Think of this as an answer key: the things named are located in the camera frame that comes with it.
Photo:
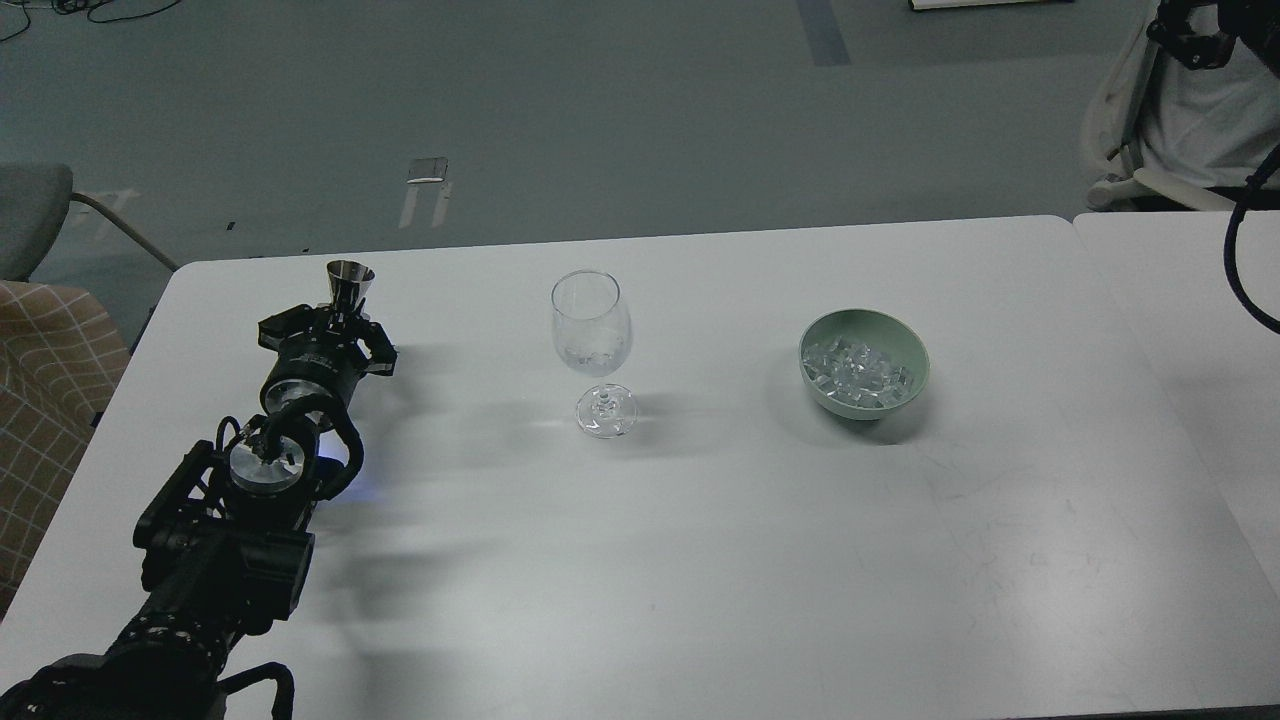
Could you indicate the steel double cocktail jigger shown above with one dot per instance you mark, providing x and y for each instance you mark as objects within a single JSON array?
[{"x": 349, "y": 283}]

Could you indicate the silver floor plate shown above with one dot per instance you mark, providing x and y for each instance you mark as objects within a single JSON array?
[{"x": 427, "y": 170}]

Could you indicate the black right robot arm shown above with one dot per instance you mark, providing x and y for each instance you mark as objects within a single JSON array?
[{"x": 1256, "y": 24}]

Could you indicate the pile of clear ice cubes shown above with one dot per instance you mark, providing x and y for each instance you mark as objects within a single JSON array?
[{"x": 853, "y": 373}]

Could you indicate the white board on floor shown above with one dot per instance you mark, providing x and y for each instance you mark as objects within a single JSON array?
[{"x": 957, "y": 5}]

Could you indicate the grey chair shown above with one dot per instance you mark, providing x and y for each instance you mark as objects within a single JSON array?
[{"x": 35, "y": 201}]

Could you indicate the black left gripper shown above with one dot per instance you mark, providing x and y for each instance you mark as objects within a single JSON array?
[{"x": 312, "y": 361}]

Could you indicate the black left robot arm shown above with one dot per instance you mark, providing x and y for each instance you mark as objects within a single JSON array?
[{"x": 226, "y": 546}]

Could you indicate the tan checkered cushion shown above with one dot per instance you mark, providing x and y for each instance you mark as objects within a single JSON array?
[{"x": 62, "y": 358}]

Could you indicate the clear wine glass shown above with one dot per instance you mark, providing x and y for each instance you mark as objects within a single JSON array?
[{"x": 592, "y": 334}]

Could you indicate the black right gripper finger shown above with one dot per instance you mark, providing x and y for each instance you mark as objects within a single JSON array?
[{"x": 1172, "y": 31}]

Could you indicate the green bowl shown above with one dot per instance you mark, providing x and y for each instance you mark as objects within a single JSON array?
[{"x": 879, "y": 330}]

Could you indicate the white office chair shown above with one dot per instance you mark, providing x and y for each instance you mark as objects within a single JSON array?
[{"x": 1108, "y": 140}]

